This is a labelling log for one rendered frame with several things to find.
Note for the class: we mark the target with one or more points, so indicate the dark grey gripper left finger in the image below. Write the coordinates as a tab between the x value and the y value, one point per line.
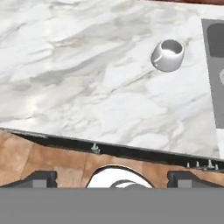
43	177

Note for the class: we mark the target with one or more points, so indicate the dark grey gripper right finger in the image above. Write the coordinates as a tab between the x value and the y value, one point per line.
180	176

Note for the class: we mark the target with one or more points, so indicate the grey sink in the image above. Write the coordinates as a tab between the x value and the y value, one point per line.
214	87

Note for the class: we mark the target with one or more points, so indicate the grey cupboard knob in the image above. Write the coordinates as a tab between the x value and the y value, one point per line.
95	148
210	164
197	164
188	165
216	167

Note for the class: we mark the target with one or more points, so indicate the dark cupboard front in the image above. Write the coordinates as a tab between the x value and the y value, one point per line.
131	151

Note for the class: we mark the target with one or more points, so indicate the white round object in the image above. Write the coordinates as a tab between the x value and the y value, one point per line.
116	177

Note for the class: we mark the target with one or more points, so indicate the grey mug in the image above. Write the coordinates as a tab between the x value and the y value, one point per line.
167	57

